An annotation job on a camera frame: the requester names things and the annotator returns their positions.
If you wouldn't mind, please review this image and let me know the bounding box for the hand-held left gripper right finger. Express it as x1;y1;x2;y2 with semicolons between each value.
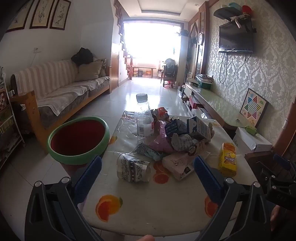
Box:
193;156;272;241

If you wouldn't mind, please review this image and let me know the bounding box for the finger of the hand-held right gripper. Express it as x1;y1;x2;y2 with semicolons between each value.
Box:
273;153;291;172

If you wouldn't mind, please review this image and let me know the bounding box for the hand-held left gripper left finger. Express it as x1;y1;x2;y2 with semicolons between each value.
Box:
24;155;107;241

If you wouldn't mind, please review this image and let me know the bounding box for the yellow drink carton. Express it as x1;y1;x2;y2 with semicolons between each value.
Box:
218;142;238;177

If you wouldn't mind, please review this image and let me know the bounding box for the pink carton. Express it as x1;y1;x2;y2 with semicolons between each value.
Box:
162;153;197;181

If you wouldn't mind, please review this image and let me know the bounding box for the green rimmed red bin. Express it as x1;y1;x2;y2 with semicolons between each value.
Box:
47;116;110;165

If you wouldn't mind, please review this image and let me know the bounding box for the white patterned carton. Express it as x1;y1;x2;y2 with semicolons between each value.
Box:
116;153;151;183

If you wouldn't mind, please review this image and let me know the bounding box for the grey paper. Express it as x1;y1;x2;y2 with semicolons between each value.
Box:
171;133;197;153

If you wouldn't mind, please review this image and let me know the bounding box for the blue white carton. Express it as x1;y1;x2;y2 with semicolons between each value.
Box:
186;116;213;142

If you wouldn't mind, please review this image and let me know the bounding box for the pink plastic bag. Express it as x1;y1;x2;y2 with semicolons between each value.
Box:
148;120;176;153

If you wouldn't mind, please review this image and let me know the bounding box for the dark blue packet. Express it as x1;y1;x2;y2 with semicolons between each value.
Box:
165;119;183;135

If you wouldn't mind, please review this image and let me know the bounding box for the grey patterned wrapper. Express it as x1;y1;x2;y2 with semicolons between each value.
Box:
134;142;162;161

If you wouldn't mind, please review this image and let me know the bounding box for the clear plastic bottle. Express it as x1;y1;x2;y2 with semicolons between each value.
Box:
134;93;155;138

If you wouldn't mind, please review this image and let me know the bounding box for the orange snack bag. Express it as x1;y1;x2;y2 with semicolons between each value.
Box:
151;107;170;121

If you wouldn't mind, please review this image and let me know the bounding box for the person's right hand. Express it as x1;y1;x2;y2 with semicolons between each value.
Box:
270;205;287;232

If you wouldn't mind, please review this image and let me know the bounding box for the white cardboard box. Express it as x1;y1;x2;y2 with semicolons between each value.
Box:
232;127;273;153

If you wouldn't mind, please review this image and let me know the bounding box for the checkers game board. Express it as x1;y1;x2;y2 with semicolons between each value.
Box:
239;88;269;127

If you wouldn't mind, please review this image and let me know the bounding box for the fruit print tablecloth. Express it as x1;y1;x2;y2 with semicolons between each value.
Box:
82;110;258;237

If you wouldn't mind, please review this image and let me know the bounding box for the long television cabinet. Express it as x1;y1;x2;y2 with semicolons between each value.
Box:
177;81;257;137

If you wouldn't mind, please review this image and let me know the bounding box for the red box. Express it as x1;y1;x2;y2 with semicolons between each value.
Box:
188;95;201;109

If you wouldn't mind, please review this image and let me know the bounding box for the wooden sofa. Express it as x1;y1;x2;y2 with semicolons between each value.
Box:
10;58;119;153

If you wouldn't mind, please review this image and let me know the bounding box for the green box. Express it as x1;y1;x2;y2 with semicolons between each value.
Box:
195;75;213;90

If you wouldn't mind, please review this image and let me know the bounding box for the shelf of children's books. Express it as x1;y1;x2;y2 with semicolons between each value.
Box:
0;88;14;158

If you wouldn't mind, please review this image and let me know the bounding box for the beige pillow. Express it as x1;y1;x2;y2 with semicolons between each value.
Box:
74;60;103;82

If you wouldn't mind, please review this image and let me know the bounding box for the striped sofa cover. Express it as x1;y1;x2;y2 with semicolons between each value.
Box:
13;60;110;116

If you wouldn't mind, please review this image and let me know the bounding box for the patterned pillow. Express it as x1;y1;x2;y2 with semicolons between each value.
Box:
94;58;107;78

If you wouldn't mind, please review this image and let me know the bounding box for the wooden chair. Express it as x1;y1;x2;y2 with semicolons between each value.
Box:
162;58;178;88

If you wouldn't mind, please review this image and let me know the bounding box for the black bag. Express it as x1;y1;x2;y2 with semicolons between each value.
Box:
71;47;93;66

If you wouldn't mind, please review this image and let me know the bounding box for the wooden bench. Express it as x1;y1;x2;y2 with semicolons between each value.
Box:
134;66;156;78

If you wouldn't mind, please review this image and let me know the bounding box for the black television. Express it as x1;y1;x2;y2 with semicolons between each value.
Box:
218;16;254;54

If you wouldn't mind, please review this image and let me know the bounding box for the framed picture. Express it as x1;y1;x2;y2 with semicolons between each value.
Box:
7;0;35;33
30;0;55;29
50;0;72;30

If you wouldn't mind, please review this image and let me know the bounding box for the white wire book rack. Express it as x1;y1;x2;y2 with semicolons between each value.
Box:
0;67;25;167

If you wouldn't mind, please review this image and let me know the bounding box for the wooden partition frame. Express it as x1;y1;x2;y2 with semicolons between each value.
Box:
188;1;211;78

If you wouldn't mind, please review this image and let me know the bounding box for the dark wall shelf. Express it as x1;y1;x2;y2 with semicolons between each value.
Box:
213;7;252;21

